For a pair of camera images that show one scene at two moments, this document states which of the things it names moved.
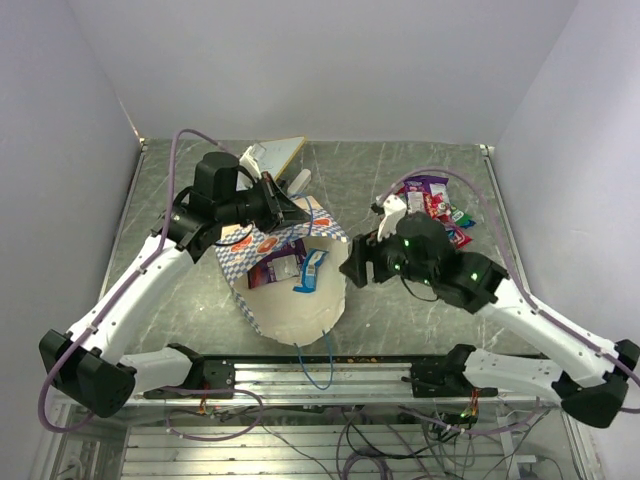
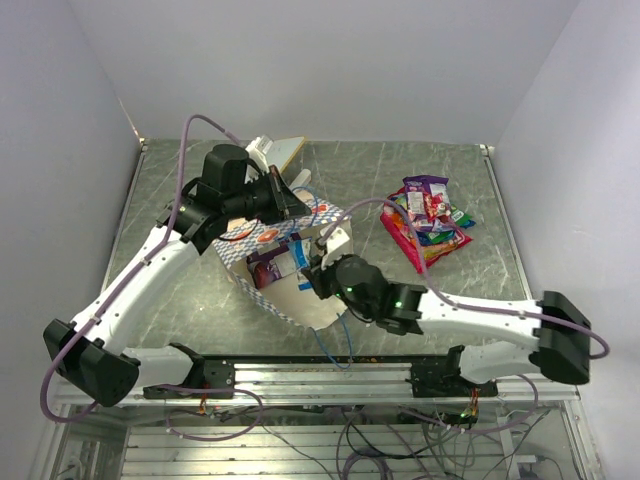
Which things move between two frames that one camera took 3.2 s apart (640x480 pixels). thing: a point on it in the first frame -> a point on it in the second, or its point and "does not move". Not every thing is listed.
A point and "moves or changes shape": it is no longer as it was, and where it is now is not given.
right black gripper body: (389, 259) -> (328, 283)
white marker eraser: (300, 182) does not move
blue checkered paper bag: (290, 317) moves or changes shape
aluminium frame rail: (364, 383) does not move
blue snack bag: (468, 224) moves or changes shape
